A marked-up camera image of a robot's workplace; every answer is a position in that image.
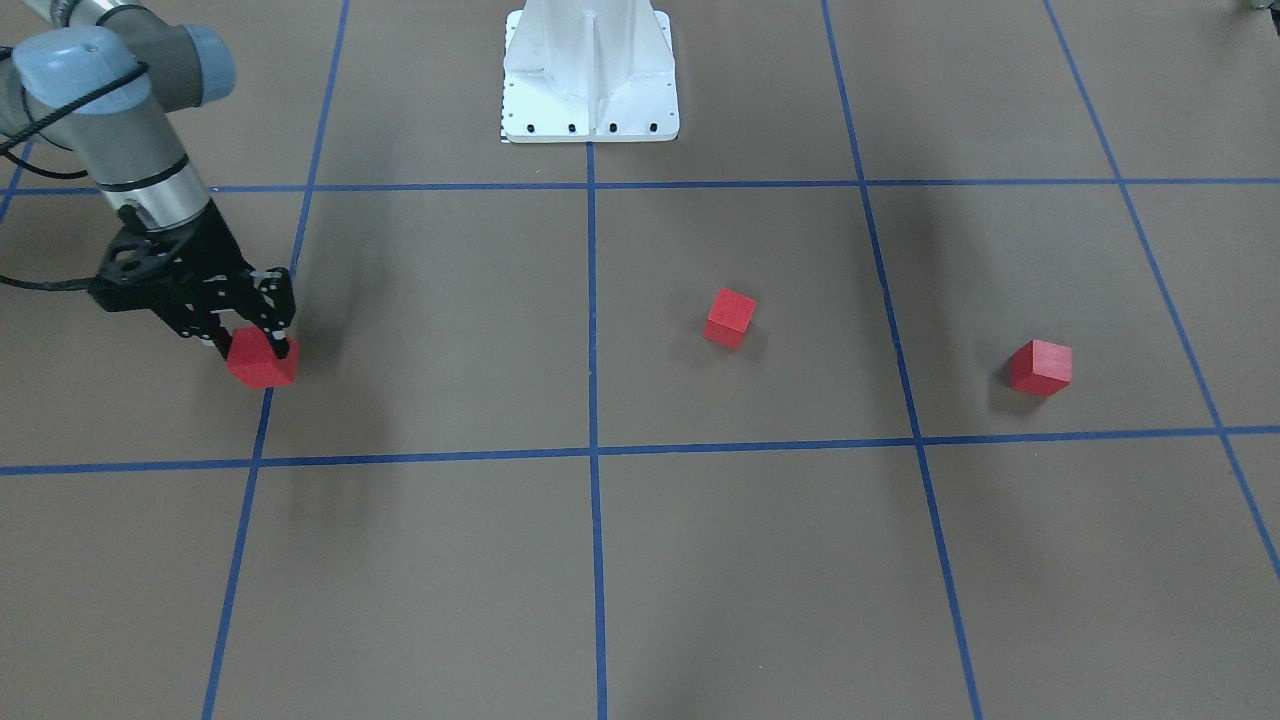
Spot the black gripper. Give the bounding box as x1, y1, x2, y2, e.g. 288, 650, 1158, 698
152, 205, 296, 360

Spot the red block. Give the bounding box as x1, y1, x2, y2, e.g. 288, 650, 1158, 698
701, 287, 758, 351
1009, 340, 1074, 398

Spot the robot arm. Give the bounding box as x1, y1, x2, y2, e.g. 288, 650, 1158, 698
3, 1, 297, 363

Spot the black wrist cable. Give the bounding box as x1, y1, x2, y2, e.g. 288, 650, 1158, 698
0, 61, 151, 293

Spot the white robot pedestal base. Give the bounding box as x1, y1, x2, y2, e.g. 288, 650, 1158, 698
500, 1, 680, 143

